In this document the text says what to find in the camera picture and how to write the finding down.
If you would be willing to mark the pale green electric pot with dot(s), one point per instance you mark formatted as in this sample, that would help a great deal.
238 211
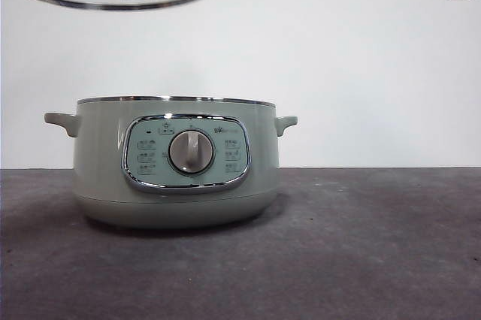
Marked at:
101 169

